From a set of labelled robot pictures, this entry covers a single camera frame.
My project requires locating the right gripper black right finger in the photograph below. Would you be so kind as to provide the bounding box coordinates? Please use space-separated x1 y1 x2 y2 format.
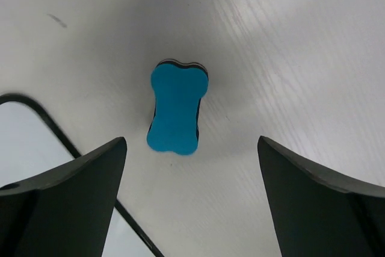
257 137 384 256

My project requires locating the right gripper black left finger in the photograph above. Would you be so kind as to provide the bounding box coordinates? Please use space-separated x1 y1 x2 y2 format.
1 137 127 256

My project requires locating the white whiteboard black rim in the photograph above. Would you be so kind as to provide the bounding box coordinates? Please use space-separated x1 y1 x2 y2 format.
1 93 162 256

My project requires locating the blue whiteboard eraser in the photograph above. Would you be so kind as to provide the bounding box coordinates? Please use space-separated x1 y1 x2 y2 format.
146 59 209 156

